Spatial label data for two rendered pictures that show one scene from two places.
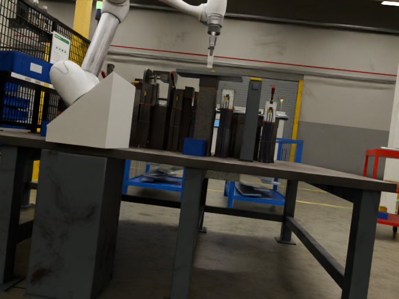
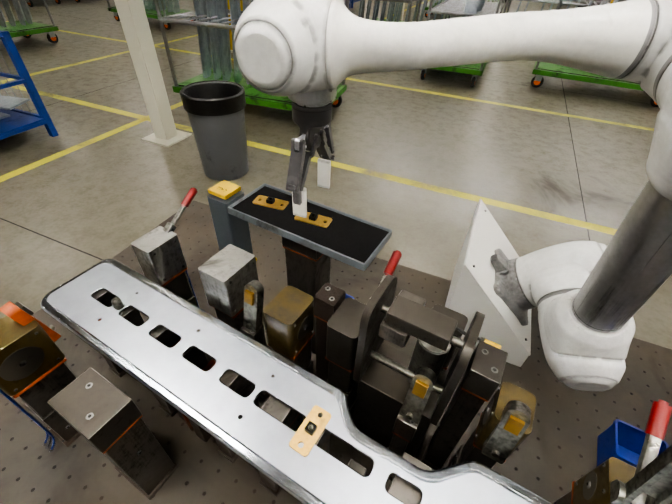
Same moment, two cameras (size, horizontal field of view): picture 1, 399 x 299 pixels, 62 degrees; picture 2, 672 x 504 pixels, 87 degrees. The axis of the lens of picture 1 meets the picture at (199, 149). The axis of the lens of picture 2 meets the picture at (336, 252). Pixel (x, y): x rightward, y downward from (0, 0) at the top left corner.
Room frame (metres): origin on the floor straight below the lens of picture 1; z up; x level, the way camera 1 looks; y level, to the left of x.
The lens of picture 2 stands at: (2.52, 0.27, 1.65)
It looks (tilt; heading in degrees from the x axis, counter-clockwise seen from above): 41 degrees down; 199
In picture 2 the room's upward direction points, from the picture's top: 3 degrees clockwise
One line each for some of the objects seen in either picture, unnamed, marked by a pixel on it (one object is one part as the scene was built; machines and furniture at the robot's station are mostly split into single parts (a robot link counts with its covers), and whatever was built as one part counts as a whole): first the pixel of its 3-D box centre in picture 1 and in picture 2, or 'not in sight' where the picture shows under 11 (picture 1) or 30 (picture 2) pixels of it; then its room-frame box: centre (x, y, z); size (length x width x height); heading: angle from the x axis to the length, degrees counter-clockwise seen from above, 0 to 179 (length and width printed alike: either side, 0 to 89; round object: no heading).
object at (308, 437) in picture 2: not in sight; (310, 428); (2.27, 0.16, 1.01); 0.08 x 0.04 x 0.01; 169
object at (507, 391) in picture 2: not in sight; (483, 443); (2.12, 0.48, 0.88); 0.11 x 0.07 x 0.37; 170
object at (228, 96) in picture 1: (224, 124); (243, 317); (2.04, -0.13, 0.90); 0.13 x 0.08 x 0.41; 170
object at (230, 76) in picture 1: (209, 75); (307, 221); (1.90, -0.01, 1.16); 0.37 x 0.14 x 0.02; 80
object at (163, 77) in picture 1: (157, 109); (403, 382); (2.09, 0.29, 0.95); 0.18 x 0.13 x 0.49; 80
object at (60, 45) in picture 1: (59, 56); not in sight; (2.55, 1.14, 1.30); 0.23 x 0.02 x 0.31; 170
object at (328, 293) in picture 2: (186, 120); (327, 348); (2.04, 0.10, 0.90); 0.05 x 0.05 x 0.40; 80
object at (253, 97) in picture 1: (250, 121); (237, 256); (1.86, -0.26, 0.92); 0.08 x 0.08 x 0.44; 80
